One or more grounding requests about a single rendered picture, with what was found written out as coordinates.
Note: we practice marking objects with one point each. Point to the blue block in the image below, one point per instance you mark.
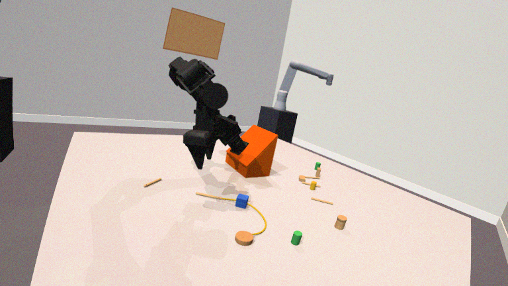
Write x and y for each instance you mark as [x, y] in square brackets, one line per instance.
[241, 201]

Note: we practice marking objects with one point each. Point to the round wooden button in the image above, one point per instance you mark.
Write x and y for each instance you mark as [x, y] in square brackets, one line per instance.
[244, 238]

